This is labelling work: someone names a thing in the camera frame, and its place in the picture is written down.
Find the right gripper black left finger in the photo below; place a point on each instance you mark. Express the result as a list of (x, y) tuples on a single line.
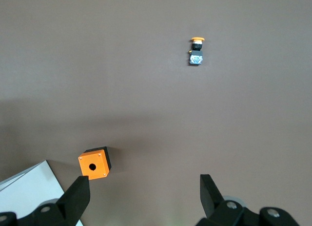
[(73, 199)]

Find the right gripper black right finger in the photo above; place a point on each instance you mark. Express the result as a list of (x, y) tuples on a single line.
[(212, 196)]

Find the white drawer cabinet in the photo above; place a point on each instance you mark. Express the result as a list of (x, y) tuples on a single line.
[(24, 191)]

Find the orange capped push button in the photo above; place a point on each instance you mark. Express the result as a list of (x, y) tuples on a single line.
[(196, 57)]

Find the orange box with hole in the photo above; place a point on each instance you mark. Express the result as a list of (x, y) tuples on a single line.
[(93, 166)]

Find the brown table mat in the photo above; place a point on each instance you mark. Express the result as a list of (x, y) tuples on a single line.
[(156, 89)]

